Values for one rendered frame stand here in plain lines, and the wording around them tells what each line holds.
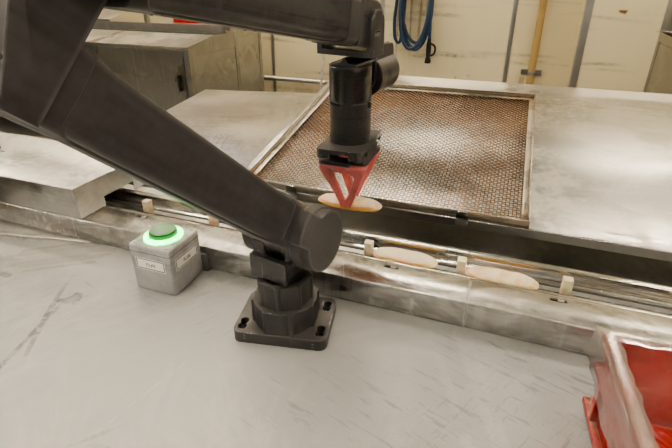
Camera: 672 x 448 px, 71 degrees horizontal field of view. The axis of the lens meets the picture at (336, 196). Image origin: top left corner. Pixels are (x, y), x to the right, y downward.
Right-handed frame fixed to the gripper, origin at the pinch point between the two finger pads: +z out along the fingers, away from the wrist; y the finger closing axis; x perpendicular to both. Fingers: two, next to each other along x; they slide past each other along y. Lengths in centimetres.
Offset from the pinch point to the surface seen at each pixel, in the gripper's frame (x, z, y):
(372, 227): -0.2, 12.1, 12.3
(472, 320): -20.0, 10.0, -9.7
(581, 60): -67, 36, 339
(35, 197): 55, 5, -9
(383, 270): -7.2, 7.5, -6.3
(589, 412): -32.6, 10.1, -19.8
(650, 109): -50, -2, 58
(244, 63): 196, 45, 297
